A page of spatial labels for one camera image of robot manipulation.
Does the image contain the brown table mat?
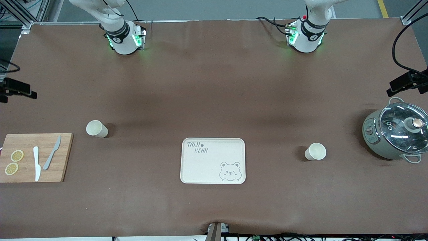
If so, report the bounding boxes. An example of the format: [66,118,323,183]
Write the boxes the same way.
[0,18,428,239]

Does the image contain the grey plastic knife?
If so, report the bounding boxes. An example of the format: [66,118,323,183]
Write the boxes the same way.
[43,135,62,170]

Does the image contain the white cup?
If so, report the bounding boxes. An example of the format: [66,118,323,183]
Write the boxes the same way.
[305,143,327,161]
[86,120,109,138]

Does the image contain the black left arm base cable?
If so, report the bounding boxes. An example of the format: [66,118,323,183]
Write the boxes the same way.
[256,16,293,36]

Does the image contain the black arm base cable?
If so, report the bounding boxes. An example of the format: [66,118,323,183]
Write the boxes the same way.
[125,0,147,24]
[256,16,293,36]

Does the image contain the black right arm base cable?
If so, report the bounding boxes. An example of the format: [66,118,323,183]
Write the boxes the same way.
[125,0,147,24]

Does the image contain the brown camera stand post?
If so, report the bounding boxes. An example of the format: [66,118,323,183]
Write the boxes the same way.
[207,222,222,241]

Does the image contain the aluminium frame post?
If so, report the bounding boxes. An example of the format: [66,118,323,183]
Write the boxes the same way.
[401,0,428,26]
[0,0,45,35]

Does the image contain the white plastic knife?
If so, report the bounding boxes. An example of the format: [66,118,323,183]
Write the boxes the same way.
[33,146,41,182]

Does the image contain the grey-green electric cooking pot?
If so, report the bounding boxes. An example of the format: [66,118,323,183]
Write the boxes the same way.
[362,97,428,164]

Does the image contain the wooden cutting board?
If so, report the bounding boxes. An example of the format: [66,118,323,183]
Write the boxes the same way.
[0,133,74,183]

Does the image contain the glass pot lid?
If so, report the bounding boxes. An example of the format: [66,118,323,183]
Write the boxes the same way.
[379,102,428,154]

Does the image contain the cream tray with bear print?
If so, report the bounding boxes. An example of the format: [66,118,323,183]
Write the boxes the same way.
[180,138,246,184]

